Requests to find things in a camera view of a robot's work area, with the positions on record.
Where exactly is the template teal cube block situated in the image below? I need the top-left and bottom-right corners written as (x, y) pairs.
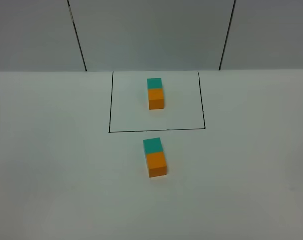
top-left (147, 78), bottom-right (163, 90)

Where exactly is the template orange cube block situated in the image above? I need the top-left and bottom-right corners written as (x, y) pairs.
top-left (148, 88), bottom-right (165, 110)

